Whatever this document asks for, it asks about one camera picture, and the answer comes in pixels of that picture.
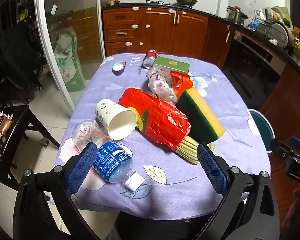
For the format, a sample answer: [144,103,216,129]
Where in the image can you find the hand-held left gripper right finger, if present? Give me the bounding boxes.
[194,142,280,240]

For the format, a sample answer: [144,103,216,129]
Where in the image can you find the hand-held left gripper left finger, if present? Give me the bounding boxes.
[13,142,100,240]

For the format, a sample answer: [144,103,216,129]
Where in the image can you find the teal trash bin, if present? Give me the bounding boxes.
[247,109,275,153]

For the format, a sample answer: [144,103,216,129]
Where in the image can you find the clear blue-label plastic bottle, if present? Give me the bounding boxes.
[72,120,145,192]

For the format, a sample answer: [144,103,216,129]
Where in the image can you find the leaf-print paper cup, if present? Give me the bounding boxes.
[95,99,137,140]

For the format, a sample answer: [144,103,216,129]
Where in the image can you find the orange paper wrapper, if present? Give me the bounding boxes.
[170,70,193,97]

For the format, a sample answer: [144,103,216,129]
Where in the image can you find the green cardboard box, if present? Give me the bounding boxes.
[153,56,190,75]

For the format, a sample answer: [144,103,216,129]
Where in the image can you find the red soda can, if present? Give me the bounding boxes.
[143,50,160,68]

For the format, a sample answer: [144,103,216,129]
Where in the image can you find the bundle of bamboo sticks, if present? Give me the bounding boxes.
[176,137,217,165]

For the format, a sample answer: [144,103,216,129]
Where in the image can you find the yellow and green sponge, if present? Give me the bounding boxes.
[177,87,225,143]

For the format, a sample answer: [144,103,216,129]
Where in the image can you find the red plastic bag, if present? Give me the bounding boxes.
[118,87,191,150]

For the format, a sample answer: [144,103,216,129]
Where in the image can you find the black wooden chair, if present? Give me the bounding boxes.
[0,104,60,188]

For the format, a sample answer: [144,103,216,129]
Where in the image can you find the built-in black oven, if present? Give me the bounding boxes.
[224,34,287,110]

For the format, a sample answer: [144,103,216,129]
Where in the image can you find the crumpled clear plastic bag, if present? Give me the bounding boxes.
[147,69,178,105]

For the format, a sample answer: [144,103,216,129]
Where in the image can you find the green and white rice bag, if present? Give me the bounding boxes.
[54,27,87,92]

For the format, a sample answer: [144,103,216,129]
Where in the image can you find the purple jelly cup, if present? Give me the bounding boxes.
[112,60,127,72]

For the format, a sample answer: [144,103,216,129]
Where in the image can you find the black backpack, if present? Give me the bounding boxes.
[0,22,44,90]

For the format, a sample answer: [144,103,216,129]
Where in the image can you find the steel cooking pot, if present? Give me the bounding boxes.
[226,6,248,25]

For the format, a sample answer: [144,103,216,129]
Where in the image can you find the black kitchen countertop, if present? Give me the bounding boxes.
[101,2,300,77]

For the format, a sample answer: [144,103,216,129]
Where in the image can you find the wooden kitchen cabinets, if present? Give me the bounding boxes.
[101,4,300,205]

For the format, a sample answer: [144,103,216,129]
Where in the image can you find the white-framed glass sliding door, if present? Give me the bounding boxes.
[34,0,106,113]

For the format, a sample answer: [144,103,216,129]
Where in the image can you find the wire dish rack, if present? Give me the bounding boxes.
[251,6,294,48]

